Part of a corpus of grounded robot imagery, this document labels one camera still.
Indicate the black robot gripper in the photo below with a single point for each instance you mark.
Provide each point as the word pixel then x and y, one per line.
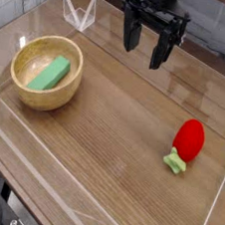
pixel 157 14

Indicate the green rectangular block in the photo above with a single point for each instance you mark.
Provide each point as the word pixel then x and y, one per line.
pixel 51 75

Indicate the brown wooden bowl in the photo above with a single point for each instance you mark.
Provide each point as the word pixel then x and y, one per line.
pixel 34 58

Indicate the red plush strawberry toy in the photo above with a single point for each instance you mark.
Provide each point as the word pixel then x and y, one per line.
pixel 187 144

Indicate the clear acrylic corner bracket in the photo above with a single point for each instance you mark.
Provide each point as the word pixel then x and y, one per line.
pixel 79 18

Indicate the clear acrylic enclosure walls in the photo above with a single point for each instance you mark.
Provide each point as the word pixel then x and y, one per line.
pixel 98 160

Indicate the black table frame leg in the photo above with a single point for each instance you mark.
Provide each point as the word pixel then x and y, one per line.
pixel 14 212

